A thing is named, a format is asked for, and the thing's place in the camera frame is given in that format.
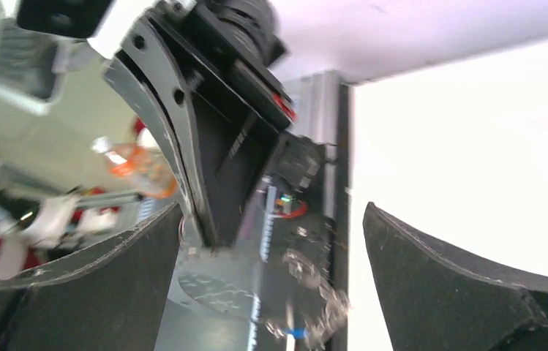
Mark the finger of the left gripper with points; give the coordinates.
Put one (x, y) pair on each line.
(225, 146)
(147, 77)

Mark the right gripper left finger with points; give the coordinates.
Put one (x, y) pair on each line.
(108, 296)

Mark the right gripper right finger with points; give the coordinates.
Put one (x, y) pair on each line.
(437, 296)

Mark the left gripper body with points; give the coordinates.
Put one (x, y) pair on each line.
(235, 43)

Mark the blue tagged key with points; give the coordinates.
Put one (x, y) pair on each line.
(296, 333)

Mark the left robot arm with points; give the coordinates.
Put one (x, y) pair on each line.
(198, 77)

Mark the orange plastic bottle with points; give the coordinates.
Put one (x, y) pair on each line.
(146, 170)

